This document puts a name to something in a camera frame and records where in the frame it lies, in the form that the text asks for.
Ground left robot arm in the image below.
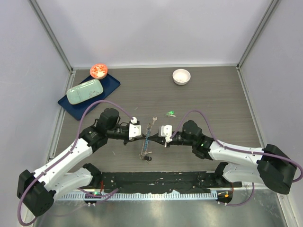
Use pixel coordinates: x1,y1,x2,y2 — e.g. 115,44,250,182
17,108,142,217

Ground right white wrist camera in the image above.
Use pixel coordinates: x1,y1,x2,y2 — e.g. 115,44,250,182
158,125,172,143

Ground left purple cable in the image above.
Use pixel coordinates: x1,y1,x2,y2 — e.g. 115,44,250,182
17,100,138,225

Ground plain silver key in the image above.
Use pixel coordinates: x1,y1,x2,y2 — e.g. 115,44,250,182
152,116,158,125

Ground white ceramic bowl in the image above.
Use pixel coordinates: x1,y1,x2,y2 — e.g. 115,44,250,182
172,69,191,86

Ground green tagged key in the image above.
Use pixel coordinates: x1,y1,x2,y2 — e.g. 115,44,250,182
166,111,176,117

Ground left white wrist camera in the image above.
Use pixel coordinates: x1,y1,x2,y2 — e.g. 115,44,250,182
128,117,142,140

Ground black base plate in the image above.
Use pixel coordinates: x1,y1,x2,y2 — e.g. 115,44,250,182
91,171,242,194

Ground white slotted cable duct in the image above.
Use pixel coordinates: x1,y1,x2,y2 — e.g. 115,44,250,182
58,191,217,201

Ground red patterned bowl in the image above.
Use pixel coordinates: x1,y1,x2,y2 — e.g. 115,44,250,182
89,63,108,79

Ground dark blue tray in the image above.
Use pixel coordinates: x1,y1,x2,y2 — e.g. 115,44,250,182
57,74,120,121

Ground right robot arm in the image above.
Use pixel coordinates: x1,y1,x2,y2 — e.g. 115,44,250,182
148,120,297,194

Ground black key fob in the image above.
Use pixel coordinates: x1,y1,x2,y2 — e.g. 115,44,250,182
144,156,152,163

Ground large keyring with blue handle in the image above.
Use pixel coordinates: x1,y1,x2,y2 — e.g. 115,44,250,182
140,123,152,160

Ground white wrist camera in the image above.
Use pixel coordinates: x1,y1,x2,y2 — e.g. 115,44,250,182
158,125,172,143
128,117,142,140

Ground pale green oblong dish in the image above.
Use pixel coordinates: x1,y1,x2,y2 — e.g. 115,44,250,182
66,79,104,105

